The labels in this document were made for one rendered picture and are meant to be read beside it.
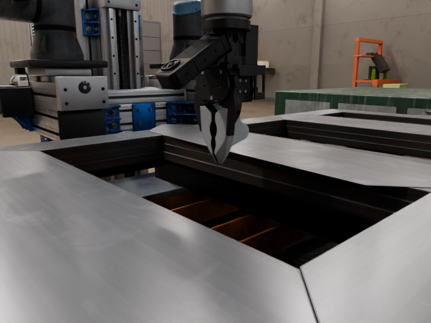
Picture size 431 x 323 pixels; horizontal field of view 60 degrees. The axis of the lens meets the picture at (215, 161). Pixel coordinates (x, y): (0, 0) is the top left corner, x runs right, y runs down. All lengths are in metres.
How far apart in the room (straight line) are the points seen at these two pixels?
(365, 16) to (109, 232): 12.24
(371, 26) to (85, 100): 11.53
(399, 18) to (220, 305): 11.83
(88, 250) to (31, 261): 0.04
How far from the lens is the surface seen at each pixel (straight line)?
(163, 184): 1.12
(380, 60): 10.98
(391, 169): 0.60
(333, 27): 12.98
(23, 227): 0.39
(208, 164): 0.72
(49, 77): 1.18
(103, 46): 1.41
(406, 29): 11.87
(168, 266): 0.28
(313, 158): 0.63
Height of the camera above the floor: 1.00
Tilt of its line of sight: 13 degrees down
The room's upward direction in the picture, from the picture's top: straight up
